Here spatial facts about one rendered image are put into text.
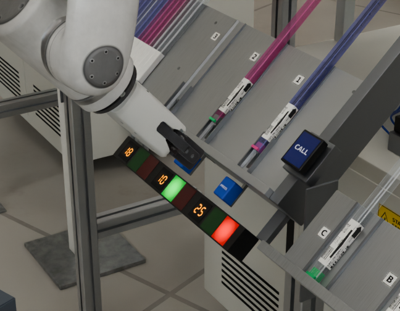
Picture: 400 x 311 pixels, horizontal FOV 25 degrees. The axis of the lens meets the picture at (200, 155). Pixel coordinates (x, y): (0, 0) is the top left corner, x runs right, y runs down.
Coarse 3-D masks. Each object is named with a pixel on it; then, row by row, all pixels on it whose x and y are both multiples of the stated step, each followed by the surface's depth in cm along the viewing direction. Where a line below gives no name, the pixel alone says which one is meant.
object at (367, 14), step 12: (372, 0) 124; (384, 0) 124; (372, 12) 124; (360, 24) 123; (348, 36) 123; (336, 48) 124; (324, 60) 124; (336, 60) 124; (324, 72) 123; (312, 84) 123; (300, 96) 123; (264, 144) 123
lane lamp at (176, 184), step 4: (176, 176) 133; (172, 180) 133; (176, 180) 132; (180, 180) 132; (172, 184) 132; (176, 184) 132; (180, 184) 131; (184, 184) 131; (168, 188) 133; (172, 188) 132; (176, 188) 132; (180, 188) 131; (164, 192) 133; (168, 192) 132; (172, 192) 132; (176, 192) 131; (164, 196) 132; (168, 196) 132; (172, 196) 131
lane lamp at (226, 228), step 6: (222, 222) 122; (228, 222) 122; (234, 222) 121; (222, 228) 122; (228, 228) 121; (234, 228) 120; (216, 234) 122; (222, 234) 121; (228, 234) 120; (216, 240) 121; (222, 240) 121
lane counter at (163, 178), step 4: (164, 168) 135; (160, 172) 136; (164, 172) 135; (168, 172) 134; (156, 176) 136; (160, 176) 135; (164, 176) 134; (168, 176) 134; (152, 180) 136; (156, 180) 135; (160, 180) 135; (164, 180) 134; (168, 180) 134; (152, 184) 135; (156, 184) 135; (160, 184) 134; (164, 184) 134; (160, 188) 134
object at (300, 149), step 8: (304, 136) 114; (312, 136) 113; (296, 144) 114; (304, 144) 113; (312, 144) 112; (288, 152) 114; (296, 152) 113; (304, 152) 112; (288, 160) 113; (296, 160) 112; (304, 160) 111
